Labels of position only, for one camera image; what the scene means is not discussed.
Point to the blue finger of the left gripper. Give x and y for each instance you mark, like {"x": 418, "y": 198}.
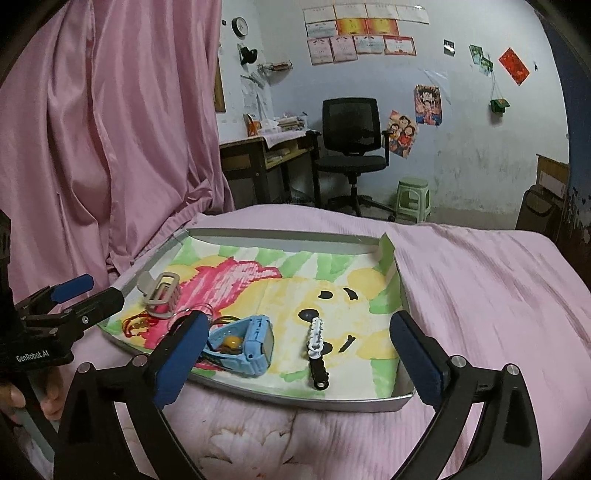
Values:
{"x": 89, "y": 312}
{"x": 45, "y": 299}

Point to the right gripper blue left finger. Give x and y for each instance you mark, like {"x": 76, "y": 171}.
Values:
{"x": 91, "y": 443}

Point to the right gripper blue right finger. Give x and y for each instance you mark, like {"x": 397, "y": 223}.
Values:
{"x": 506, "y": 442}

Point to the beige hair claw clip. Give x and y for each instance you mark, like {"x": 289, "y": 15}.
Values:
{"x": 161, "y": 294}

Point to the blue kids smartwatch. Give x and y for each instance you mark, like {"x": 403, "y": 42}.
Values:
{"x": 244, "y": 347}

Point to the black hair clip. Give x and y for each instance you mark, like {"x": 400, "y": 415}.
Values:
{"x": 319, "y": 375}

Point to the pink bed sheet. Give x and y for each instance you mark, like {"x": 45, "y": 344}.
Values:
{"x": 495, "y": 297}

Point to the pink curtain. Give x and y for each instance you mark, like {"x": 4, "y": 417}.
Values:
{"x": 109, "y": 138}

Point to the colourful drawing paper liner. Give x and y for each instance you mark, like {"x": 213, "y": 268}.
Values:
{"x": 329, "y": 296}

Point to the grey shallow box tray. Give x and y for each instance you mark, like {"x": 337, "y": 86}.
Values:
{"x": 295, "y": 318}

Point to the dark bag on floor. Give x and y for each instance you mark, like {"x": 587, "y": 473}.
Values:
{"x": 540, "y": 212}

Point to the wooden desk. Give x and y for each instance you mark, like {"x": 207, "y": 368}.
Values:
{"x": 254, "y": 158}

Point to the green plastic stool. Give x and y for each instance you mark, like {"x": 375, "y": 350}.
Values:
{"x": 414, "y": 199}

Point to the cardboard box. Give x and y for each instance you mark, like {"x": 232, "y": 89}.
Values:
{"x": 553, "y": 175}

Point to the black office chair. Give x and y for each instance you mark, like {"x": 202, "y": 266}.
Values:
{"x": 351, "y": 143}

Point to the cartoon family poster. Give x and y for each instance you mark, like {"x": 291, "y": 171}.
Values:
{"x": 402, "y": 134}

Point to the green hanging ornament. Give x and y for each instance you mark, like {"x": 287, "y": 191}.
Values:
{"x": 499, "y": 106}

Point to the cartoon boy poster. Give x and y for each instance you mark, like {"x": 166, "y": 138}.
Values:
{"x": 428, "y": 105}

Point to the blue starry curtain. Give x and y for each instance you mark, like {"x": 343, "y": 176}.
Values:
{"x": 574, "y": 236}

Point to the round wall clock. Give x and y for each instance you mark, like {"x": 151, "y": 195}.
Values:
{"x": 240, "y": 27}

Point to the red square wall paper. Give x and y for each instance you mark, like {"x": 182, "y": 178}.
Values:
{"x": 514, "y": 66}

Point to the green photos on wall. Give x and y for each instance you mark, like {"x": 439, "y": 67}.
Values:
{"x": 479, "y": 59}

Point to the certificates on wall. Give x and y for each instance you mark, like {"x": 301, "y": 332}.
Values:
{"x": 342, "y": 32}

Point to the small photo on wall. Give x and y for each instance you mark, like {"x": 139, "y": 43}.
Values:
{"x": 449, "y": 47}

